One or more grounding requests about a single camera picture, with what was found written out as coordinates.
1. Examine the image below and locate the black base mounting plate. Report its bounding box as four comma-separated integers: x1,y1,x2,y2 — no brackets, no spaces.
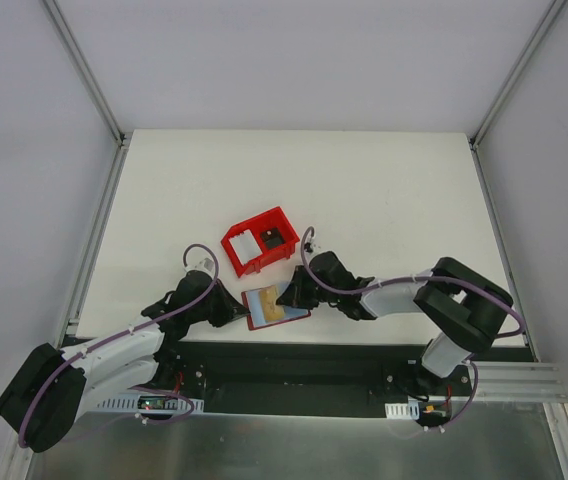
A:
163,339,470,416

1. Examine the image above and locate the right white cable duct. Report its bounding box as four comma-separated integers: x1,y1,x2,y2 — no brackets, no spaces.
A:
384,402,420,421

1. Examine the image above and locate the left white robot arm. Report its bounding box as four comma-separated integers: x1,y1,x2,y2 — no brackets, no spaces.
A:
0,270,249,453

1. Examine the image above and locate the white card stack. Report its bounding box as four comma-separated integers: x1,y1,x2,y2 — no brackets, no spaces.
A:
229,230,262,265

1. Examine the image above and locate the right aluminium frame post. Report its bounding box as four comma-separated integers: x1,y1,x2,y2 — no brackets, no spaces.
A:
469,0,568,151

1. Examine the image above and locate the left aluminium frame post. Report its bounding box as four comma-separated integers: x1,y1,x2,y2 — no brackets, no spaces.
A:
40,0,127,146

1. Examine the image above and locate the white cable duct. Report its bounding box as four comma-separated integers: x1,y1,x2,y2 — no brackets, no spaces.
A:
89,391,204,415
384,402,420,421

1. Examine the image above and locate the left white cable duct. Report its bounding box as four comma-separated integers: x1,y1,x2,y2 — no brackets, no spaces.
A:
89,391,204,415

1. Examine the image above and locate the aluminium frame post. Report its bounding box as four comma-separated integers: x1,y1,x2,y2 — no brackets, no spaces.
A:
40,0,127,146
469,0,568,151

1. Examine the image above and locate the red plastic bin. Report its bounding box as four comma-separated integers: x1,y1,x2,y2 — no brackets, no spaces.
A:
220,206,300,278

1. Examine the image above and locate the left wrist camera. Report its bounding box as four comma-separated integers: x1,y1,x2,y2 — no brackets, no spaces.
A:
185,257,217,277

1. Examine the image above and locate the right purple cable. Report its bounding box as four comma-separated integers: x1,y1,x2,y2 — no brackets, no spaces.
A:
300,227,528,436

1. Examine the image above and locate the red leather card holder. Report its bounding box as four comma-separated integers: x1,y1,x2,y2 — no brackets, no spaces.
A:
242,282,311,331

